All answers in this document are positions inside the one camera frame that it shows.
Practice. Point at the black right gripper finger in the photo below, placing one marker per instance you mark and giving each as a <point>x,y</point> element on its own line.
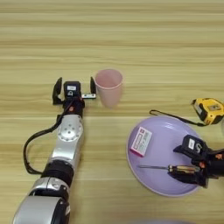
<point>186,178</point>
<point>179,149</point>

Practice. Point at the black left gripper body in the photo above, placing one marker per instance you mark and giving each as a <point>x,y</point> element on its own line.
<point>74,106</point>

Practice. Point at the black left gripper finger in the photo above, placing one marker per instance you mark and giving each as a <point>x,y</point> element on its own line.
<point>57,92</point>
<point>93,86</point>

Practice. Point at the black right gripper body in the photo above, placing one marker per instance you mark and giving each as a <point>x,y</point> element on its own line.
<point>211,164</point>

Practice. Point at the pink plastic cup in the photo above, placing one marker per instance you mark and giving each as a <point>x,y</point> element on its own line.
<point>109,87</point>

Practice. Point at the lilac round plate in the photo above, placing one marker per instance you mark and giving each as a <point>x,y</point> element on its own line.
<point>163,137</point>

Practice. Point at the small white pink card box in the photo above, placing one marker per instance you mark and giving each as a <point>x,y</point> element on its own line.
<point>141,141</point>

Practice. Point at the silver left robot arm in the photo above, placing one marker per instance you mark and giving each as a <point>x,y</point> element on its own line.
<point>67,148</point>

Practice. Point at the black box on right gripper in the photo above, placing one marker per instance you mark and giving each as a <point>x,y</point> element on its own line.
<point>194,145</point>

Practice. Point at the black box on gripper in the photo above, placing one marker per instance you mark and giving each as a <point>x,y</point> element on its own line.
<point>194,145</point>
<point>72,89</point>

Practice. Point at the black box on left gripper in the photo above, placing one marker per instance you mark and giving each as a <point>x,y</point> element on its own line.
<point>72,89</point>

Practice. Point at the yellow black tape measure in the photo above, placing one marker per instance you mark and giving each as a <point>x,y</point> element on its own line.
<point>210,110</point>

